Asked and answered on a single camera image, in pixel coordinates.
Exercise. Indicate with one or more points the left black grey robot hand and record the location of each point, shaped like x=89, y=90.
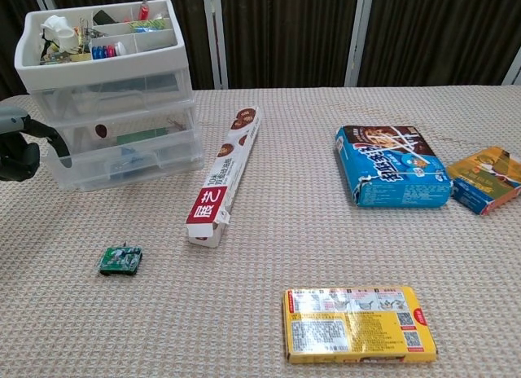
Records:
x=16, y=162

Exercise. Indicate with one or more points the clear plastic drawer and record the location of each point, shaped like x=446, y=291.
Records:
x=93, y=174
x=183, y=172
x=106, y=101

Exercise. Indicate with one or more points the small green circuit board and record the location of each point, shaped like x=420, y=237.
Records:
x=120, y=260

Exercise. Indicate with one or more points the long white baking paper box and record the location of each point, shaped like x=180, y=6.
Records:
x=228, y=170

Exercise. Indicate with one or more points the blue cookie box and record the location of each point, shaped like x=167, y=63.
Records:
x=390, y=170

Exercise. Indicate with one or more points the flat yellow food box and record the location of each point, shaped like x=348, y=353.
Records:
x=358, y=325

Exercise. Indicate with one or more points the small orange blue box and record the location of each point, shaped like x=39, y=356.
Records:
x=484, y=178

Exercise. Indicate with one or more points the small brown disc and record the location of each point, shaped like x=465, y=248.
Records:
x=100, y=130

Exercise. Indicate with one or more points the small blue item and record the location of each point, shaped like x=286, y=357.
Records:
x=126, y=160

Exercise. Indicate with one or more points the long green strip board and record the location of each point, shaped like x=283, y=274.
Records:
x=142, y=135

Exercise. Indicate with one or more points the row of coloured magnets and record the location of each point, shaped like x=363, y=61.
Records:
x=103, y=51

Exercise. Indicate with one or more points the white round magnet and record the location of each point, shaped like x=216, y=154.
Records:
x=121, y=49

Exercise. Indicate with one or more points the small black item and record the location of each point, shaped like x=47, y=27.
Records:
x=103, y=16

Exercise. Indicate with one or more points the green yellow packet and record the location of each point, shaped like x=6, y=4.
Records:
x=150, y=25

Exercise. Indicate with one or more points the red plastic item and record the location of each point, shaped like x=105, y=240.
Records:
x=143, y=9

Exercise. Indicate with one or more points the beige woven tablecloth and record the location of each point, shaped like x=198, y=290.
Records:
x=285, y=251

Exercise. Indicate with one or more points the white plastic drawer unit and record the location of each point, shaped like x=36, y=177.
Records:
x=102, y=70

